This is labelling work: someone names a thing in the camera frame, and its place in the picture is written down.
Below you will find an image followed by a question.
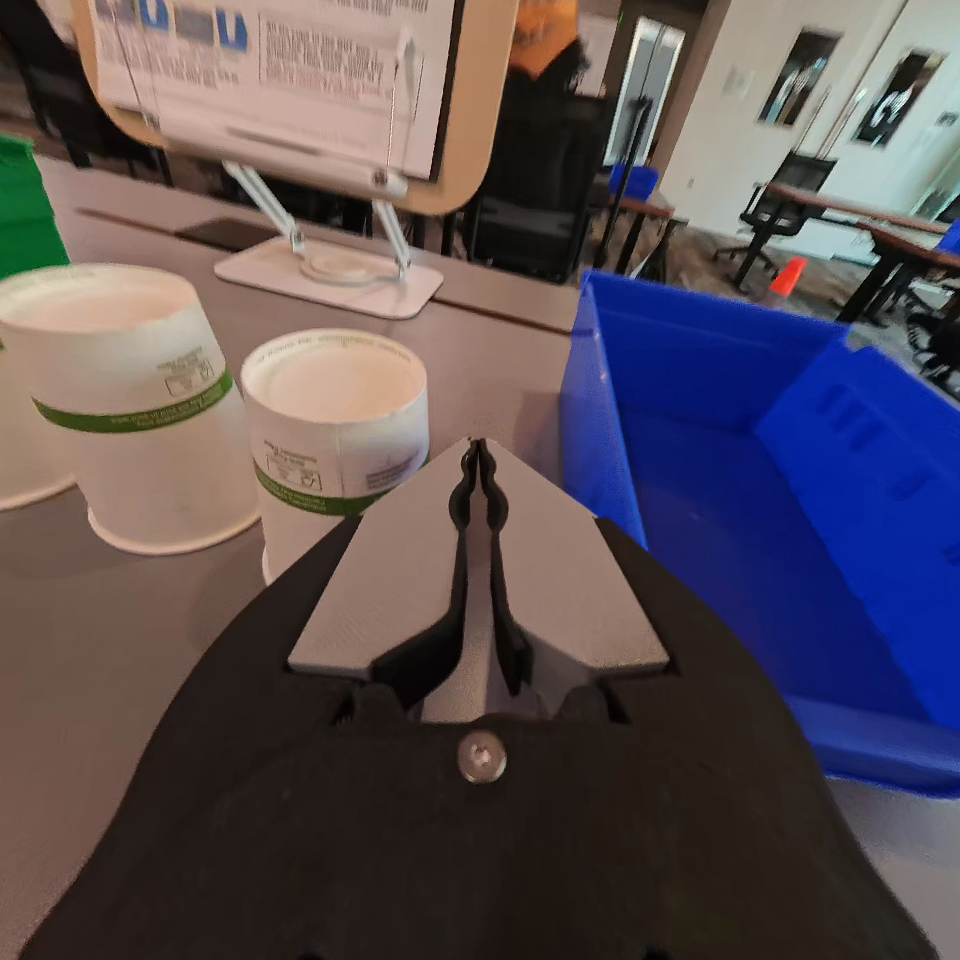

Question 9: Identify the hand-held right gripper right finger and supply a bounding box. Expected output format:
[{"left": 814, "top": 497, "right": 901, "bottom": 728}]
[{"left": 477, "top": 438, "right": 672, "bottom": 718}]

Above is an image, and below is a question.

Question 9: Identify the white paper cup green band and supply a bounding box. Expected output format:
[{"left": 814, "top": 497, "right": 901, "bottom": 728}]
[
  {"left": 240, "top": 329, "right": 431, "bottom": 587},
  {"left": 0, "top": 263, "right": 262, "bottom": 557},
  {"left": 0, "top": 330, "right": 78, "bottom": 513}
]

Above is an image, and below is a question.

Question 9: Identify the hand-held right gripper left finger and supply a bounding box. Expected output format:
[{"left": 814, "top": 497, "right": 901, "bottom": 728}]
[{"left": 287, "top": 437, "right": 482, "bottom": 713}]

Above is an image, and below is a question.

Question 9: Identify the small blue bin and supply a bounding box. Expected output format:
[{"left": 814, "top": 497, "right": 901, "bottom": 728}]
[{"left": 608, "top": 164, "right": 662, "bottom": 201}]

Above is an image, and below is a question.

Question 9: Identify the orange traffic cone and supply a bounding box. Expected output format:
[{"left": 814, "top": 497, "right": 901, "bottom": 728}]
[{"left": 768, "top": 256, "right": 810, "bottom": 311}]

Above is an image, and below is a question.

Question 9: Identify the white stand base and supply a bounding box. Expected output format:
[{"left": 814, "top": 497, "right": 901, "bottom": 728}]
[{"left": 214, "top": 160, "right": 446, "bottom": 323}]

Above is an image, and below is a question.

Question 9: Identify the black wheeled office chair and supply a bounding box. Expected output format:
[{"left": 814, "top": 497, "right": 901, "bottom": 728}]
[{"left": 898, "top": 276, "right": 960, "bottom": 385}]

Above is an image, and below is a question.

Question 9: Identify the large blue plastic bin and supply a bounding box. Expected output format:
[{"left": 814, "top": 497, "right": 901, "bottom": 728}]
[{"left": 558, "top": 269, "right": 960, "bottom": 801}]

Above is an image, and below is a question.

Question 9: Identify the black mesh office chair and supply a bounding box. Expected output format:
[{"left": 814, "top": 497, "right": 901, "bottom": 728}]
[{"left": 714, "top": 153, "right": 839, "bottom": 292}]

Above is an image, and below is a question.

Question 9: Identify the glass door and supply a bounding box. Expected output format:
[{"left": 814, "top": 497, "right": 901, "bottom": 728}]
[{"left": 603, "top": 14, "right": 688, "bottom": 171}]

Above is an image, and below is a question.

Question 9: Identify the green plastic bin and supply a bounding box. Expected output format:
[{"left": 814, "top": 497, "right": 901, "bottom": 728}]
[{"left": 0, "top": 134, "right": 73, "bottom": 283}]

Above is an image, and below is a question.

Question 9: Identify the dark framed wall picture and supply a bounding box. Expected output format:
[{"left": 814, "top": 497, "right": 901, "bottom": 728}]
[
  {"left": 758, "top": 29, "right": 843, "bottom": 128},
  {"left": 850, "top": 48, "right": 948, "bottom": 148}
]

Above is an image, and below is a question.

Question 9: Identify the poster display board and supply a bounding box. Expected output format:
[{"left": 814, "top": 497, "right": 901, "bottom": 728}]
[{"left": 70, "top": 0, "right": 520, "bottom": 219}]

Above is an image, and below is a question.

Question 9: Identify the wooden side table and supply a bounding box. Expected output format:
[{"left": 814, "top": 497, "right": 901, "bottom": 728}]
[{"left": 598, "top": 190, "right": 678, "bottom": 277}]

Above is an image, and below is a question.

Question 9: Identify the long wooden desk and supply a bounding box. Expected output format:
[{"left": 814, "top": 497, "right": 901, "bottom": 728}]
[{"left": 763, "top": 183, "right": 960, "bottom": 325}]

